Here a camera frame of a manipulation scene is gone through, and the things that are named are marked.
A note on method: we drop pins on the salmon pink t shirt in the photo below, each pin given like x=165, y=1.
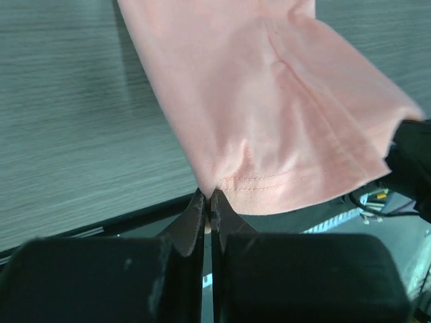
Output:
x=269, y=104

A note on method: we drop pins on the white slotted cable duct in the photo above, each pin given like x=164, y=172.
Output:
x=333, y=222

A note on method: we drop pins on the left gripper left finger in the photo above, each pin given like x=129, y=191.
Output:
x=156, y=279

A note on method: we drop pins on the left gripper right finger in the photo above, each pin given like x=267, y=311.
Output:
x=284, y=277

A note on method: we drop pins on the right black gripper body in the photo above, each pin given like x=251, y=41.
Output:
x=409, y=164

